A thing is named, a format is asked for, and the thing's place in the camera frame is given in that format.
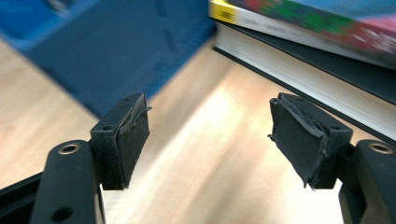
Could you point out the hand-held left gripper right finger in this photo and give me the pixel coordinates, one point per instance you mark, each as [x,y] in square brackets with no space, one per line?
[302,140]

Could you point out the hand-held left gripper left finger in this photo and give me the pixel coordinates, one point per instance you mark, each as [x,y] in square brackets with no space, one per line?
[130,146]

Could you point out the black book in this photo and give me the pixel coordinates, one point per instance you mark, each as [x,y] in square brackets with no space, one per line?
[311,81]

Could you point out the blue plastic file rack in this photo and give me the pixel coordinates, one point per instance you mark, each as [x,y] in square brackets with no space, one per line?
[109,46]

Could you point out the red and green book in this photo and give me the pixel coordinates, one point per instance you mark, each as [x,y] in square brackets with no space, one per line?
[311,21]

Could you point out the yellow book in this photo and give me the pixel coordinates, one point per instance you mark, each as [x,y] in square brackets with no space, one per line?
[222,12]

